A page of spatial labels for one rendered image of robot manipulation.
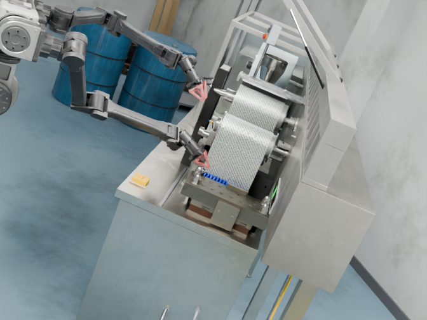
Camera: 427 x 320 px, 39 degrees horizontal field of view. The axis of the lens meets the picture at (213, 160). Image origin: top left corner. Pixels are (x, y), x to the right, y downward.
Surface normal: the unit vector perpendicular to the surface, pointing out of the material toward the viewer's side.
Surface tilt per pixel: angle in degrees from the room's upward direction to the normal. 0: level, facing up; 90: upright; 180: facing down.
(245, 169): 91
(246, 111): 91
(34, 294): 0
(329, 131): 90
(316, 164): 90
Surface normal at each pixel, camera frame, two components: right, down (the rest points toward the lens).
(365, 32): -0.88, -0.21
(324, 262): -0.16, 0.29
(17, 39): 0.31, 0.44
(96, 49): 0.08, 0.38
